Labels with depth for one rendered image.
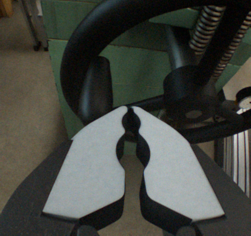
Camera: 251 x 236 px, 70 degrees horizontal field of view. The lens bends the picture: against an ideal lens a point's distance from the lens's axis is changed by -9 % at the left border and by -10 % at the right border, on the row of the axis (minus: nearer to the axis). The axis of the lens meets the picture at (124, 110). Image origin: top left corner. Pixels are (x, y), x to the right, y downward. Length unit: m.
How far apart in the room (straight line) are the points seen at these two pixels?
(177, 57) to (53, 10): 0.23
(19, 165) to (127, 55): 0.81
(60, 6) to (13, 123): 0.88
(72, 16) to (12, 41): 1.23
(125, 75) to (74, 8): 0.20
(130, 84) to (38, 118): 0.73
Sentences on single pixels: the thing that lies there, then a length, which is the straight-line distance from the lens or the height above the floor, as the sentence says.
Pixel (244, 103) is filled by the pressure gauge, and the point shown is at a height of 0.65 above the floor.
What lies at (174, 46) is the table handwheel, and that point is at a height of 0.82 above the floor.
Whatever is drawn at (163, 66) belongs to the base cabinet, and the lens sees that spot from 0.45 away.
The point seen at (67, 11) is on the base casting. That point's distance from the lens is 0.37.
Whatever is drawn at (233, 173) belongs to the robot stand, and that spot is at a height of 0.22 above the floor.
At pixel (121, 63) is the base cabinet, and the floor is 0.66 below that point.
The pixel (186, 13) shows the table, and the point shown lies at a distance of 0.25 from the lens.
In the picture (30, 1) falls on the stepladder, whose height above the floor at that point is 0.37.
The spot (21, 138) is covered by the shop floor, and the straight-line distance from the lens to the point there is 1.11.
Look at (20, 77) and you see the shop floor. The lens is 1.33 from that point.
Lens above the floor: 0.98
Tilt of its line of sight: 59 degrees down
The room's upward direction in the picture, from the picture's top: 18 degrees clockwise
